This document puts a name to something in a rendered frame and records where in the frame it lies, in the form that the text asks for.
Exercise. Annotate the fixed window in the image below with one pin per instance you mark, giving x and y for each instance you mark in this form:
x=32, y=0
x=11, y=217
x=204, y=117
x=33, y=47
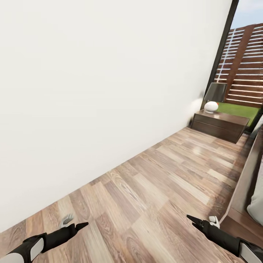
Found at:
x=239, y=62

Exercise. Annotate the table lamp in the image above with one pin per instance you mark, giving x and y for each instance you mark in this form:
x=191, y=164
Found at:
x=216, y=93

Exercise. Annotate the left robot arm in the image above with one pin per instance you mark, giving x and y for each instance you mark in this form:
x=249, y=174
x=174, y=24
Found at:
x=37, y=244

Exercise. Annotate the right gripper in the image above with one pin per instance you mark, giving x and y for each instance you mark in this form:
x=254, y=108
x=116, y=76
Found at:
x=211, y=232

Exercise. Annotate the bed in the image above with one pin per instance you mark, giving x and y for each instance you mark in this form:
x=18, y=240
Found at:
x=244, y=216

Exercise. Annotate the nightstand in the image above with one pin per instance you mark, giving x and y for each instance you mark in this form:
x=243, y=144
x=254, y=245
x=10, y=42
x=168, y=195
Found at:
x=224, y=126

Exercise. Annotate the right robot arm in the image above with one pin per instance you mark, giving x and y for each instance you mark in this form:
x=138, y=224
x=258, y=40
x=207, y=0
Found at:
x=250, y=252

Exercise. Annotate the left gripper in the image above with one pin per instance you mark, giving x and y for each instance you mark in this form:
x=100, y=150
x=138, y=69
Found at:
x=66, y=233

